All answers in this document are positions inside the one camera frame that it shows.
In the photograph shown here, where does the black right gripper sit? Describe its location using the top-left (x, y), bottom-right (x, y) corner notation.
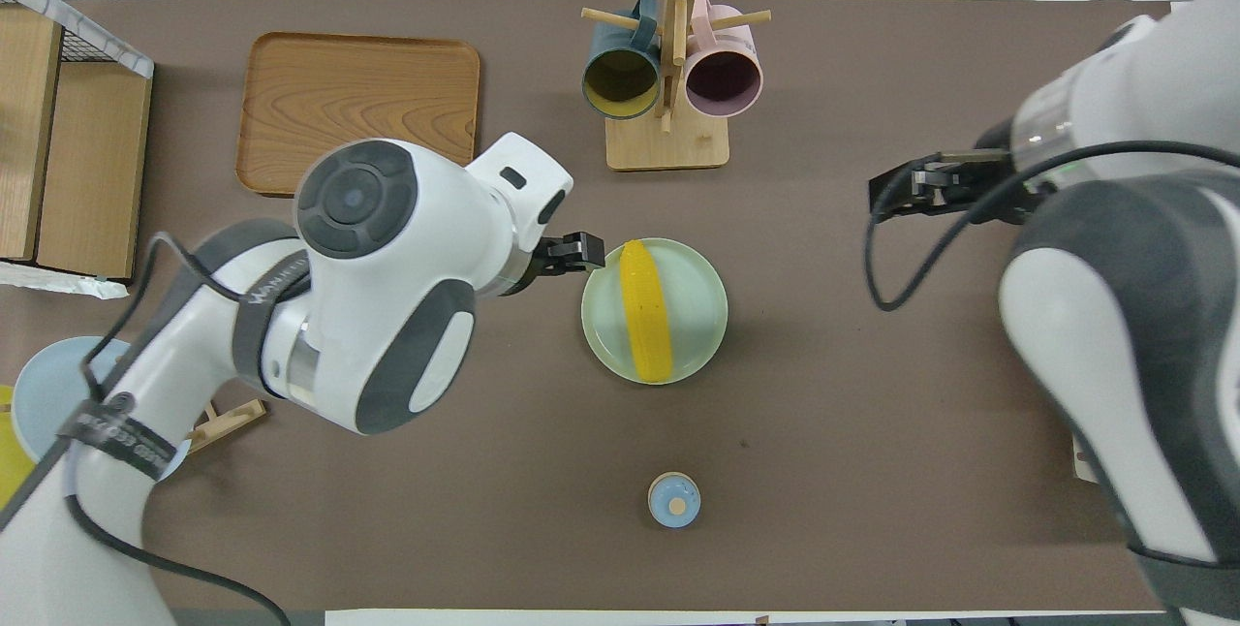
top-left (869, 149), bottom-right (1042, 223)

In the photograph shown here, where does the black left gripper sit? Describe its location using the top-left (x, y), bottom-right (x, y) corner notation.
top-left (504, 232), bottom-right (606, 296)

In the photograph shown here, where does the yellow corn cob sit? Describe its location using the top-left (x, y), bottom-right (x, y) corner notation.
top-left (618, 239), bottom-right (674, 384)

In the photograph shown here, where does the pale green plate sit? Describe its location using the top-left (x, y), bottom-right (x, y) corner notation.
top-left (581, 237), bottom-right (729, 387)

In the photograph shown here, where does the white toaster oven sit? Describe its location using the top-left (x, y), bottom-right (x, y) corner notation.
top-left (1070, 432), bottom-right (1101, 486)

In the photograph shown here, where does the wooden mug rack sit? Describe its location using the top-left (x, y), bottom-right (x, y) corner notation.
top-left (581, 0), bottom-right (773, 172)

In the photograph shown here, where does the dark blue mug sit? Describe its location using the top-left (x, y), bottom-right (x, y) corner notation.
top-left (581, 0), bottom-right (664, 121)

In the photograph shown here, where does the pink mug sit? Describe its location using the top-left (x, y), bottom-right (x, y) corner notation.
top-left (683, 0), bottom-right (764, 119)

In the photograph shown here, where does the brown table mat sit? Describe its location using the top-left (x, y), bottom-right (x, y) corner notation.
top-left (0, 0), bottom-right (1188, 612)

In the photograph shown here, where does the small blue call bell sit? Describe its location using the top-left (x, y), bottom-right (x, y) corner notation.
top-left (647, 472), bottom-right (701, 529)

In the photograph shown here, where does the brown wooden tray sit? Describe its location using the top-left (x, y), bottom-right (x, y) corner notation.
top-left (235, 32), bottom-right (482, 198)

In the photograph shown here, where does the wooden plate rack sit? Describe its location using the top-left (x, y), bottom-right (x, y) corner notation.
top-left (184, 398), bottom-right (269, 455)

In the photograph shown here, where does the light blue plate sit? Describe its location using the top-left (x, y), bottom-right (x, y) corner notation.
top-left (12, 335), bottom-right (132, 462)

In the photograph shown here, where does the yellow plate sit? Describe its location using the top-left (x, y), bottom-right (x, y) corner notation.
top-left (0, 386), bottom-right (35, 511)

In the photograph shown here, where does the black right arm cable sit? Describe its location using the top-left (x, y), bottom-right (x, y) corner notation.
top-left (865, 141), bottom-right (1240, 312)

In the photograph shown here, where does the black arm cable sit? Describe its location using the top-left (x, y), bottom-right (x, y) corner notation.
top-left (0, 232), bottom-right (292, 626)
top-left (865, 141), bottom-right (1240, 312)

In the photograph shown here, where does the wire basket with wooden shelves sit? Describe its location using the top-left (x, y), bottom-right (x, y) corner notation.
top-left (0, 0), bottom-right (156, 300)

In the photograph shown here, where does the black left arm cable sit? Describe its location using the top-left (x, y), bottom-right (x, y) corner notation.
top-left (0, 232), bottom-right (292, 626)

